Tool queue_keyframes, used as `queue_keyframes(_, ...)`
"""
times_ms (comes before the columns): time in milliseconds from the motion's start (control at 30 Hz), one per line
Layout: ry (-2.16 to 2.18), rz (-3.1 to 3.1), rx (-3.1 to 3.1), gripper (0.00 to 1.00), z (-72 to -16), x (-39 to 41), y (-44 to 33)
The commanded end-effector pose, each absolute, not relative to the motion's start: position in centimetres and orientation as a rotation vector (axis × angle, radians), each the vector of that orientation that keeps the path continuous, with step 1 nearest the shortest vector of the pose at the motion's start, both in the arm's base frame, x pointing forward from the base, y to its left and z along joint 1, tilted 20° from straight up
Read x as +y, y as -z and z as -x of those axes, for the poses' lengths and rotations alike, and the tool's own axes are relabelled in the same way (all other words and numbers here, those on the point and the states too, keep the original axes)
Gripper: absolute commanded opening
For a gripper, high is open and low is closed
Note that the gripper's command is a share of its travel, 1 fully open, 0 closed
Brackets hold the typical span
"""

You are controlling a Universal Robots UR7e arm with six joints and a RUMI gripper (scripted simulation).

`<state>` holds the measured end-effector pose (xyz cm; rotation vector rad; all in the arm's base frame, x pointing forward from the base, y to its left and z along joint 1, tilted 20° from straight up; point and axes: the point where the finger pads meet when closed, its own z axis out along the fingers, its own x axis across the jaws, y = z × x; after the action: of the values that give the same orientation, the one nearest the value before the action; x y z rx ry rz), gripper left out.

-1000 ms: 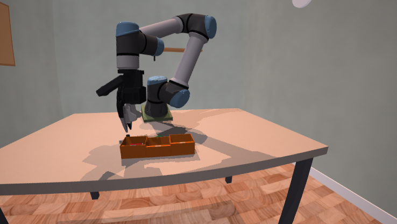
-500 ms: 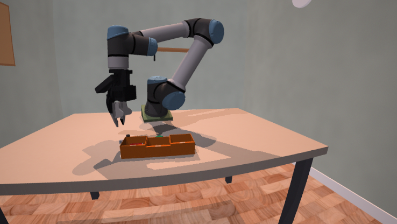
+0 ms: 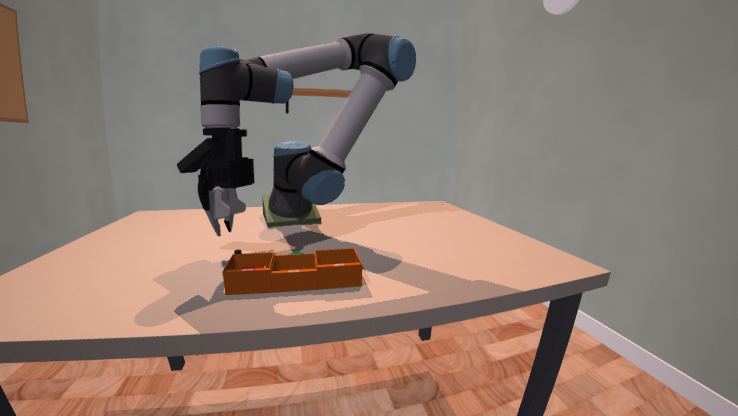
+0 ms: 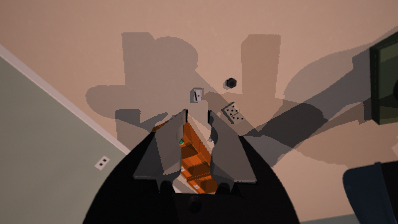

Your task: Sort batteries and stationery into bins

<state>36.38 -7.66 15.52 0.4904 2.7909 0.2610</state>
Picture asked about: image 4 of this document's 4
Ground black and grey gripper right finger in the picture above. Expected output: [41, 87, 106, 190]
[208, 110, 300, 224]

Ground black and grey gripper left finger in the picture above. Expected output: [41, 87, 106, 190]
[82, 109, 188, 224]

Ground orange rack of bins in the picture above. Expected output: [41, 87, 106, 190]
[179, 121, 217, 194]

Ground white domino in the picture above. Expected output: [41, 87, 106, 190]
[224, 102, 245, 124]

